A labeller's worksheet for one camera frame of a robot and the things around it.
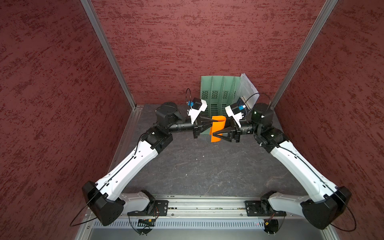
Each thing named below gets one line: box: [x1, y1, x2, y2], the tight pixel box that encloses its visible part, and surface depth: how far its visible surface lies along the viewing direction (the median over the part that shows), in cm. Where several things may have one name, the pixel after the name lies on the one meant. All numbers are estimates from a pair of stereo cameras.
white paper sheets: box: [238, 73, 260, 110], surface depth 99 cm
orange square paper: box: [209, 115, 227, 143], surface depth 56 cm
